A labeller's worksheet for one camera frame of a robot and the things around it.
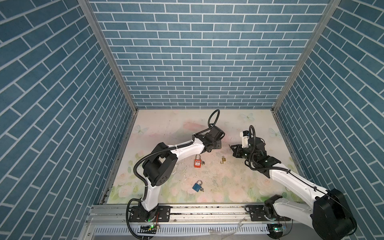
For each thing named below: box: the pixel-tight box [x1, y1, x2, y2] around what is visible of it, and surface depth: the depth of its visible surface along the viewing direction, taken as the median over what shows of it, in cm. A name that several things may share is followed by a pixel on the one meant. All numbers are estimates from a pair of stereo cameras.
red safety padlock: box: [194, 154, 202, 168], surface depth 92 cm
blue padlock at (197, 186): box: [192, 180, 204, 193], surface depth 84 cm
